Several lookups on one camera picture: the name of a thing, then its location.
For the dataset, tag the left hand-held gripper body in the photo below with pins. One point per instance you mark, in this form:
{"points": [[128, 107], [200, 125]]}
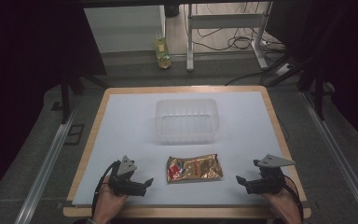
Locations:
{"points": [[127, 186]]}

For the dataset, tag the golden snack packet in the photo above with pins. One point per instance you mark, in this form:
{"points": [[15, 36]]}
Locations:
{"points": [[195, 168]]}

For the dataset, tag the person's left hand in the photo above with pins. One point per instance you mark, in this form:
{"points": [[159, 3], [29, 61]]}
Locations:
{"points": [[107, 202]]}

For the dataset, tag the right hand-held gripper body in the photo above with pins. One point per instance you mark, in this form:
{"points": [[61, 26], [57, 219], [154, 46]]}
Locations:
{"points": [[268, 183]]}

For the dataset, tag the black floor plate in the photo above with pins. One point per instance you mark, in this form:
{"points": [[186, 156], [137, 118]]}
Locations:
{"points": [[74, 134]]}

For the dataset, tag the aluminium floor rail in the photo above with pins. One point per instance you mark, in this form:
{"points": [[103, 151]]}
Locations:
{"points": [[338, 155], [45, 168]]}

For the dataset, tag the person's right hand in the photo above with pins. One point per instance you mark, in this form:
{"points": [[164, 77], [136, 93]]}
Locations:
{"points": [[284, 205]]}

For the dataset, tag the white table mat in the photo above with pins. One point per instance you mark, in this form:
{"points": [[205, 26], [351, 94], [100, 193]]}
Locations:
{"points": [[130, 130]]}

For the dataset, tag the white metal desk frame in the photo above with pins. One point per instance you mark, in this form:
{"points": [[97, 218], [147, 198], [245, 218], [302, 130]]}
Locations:
{"points": [[227, 21]]}

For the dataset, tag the white cabinet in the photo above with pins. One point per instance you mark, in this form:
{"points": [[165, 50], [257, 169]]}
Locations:
{"points": [[121, 29]]}

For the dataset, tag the white power strip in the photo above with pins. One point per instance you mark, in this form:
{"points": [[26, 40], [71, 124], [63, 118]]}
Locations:
{"points": [[272, 43]]}

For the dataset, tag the yellow drink bottle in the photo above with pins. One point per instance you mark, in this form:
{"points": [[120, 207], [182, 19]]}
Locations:
{"points": [[162, 51]]}

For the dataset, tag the clear plastic container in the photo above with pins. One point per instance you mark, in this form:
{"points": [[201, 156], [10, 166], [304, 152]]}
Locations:
{"points": [[186, 121]]}

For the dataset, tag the black metal stand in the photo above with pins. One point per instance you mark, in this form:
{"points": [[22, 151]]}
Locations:
{"points": [[65, 99], [319, 93]]}

